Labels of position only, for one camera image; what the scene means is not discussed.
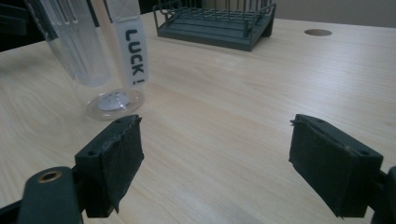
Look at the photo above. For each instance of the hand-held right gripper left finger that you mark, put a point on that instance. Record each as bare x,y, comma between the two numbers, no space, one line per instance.
109,168

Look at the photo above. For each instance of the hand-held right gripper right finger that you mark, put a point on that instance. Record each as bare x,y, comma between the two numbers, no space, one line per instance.
330,168

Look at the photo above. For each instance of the clear glass cup with label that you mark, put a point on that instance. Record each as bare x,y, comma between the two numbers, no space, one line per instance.
93,46

